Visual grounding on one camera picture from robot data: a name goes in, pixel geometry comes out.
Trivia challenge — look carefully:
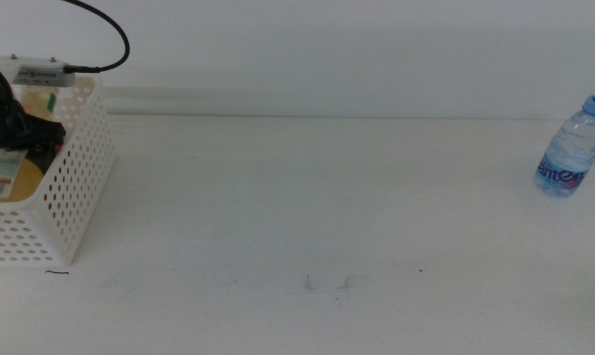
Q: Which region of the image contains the black camera cable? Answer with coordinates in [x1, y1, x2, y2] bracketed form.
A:
[61, 0, 131, 75]

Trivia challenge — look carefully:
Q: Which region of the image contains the yellow juice bottle white cap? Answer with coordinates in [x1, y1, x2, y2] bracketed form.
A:
[0, 84, 57, 204]

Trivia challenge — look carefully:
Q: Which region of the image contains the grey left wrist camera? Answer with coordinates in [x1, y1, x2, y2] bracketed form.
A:
[0, 54, 77, 89]

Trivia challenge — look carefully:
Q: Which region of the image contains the white perforated plastic basket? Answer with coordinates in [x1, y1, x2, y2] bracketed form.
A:
[0, 73, 116, 269]

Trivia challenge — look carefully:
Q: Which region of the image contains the clear water bottle blue cap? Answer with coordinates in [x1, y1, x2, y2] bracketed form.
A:
[534, 95, 595, 198]

